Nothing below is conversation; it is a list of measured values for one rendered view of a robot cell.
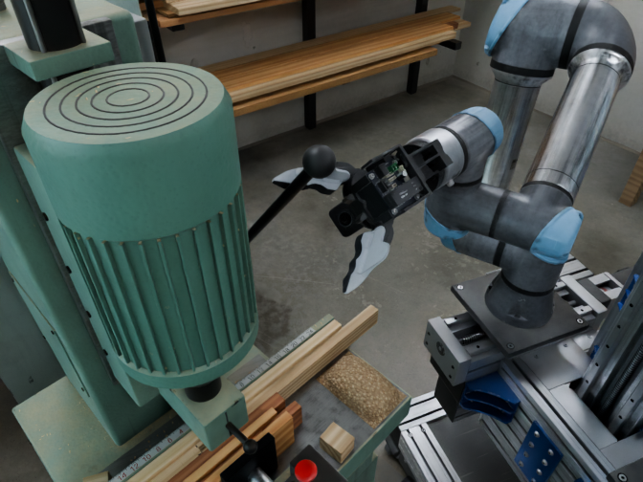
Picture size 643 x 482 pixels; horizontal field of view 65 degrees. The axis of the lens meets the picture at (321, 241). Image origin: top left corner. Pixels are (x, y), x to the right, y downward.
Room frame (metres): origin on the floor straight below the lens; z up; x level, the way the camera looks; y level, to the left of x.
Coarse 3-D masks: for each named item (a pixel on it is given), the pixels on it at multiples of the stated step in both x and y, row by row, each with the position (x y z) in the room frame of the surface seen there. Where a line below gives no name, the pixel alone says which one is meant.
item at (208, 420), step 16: (224, 384) 0.42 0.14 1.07; (176, 400) 0.40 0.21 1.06; (224, 400) 0.39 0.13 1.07; (240, 400) 0.39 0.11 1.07; (192, 416) 0.37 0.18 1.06; (208, 416) 0.37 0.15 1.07; (224, 416) 0.37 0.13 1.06; (240, 416) 0.39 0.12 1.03; (208, 432) 0.35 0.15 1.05; (224, 432) 0.37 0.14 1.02; (208, 448) 0.36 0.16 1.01
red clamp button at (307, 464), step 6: (300, 462) 0.33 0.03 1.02; (306, 462) 0.33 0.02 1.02; (312, 462) 0.33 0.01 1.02; (300, 468) 0.32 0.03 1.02; (306, 468) 0.32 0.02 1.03; (312, 468) 0.32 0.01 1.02; (300, 474) 0.31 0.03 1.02; (306, 474) 0.31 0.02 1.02; (312, 474) 0.31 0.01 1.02; (300, 480) 0.30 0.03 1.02; (306, 480) 0.30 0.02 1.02; (312, 480) 0.31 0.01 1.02
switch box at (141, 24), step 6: (138, 18) 0.72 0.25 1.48; (144, 18) 0.72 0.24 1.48; (138, 24) 0.71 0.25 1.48; (144, 24) 0.72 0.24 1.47; (138, 30) 0.71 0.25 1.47; (144, 30) 0.72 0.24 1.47; (138, 36) 0.71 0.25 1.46; (144, 36) 0.72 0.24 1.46; (144, 42) 0.71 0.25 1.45; (150, 42) 0.72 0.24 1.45; (144, 48) 0.71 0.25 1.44; (150, 48) 0.72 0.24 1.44; (144, 54) 0.71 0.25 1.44; (150, 54) 0.72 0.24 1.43; (144, 60) 0.71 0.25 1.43; (150, 60) 0.72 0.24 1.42
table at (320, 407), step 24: (336, 360) 0.59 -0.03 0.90; (312, 384) 0.53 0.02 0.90; (312, 408) 0.48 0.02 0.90; (336, 408) 0.48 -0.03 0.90; (408, 408) 0.50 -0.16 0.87; (312, 432) 0.44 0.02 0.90; (360, 432) 0.44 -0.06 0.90; (384, 432) 0.45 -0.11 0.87; (288, 456) 0.40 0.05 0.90; (360, 456) 0.41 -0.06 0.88
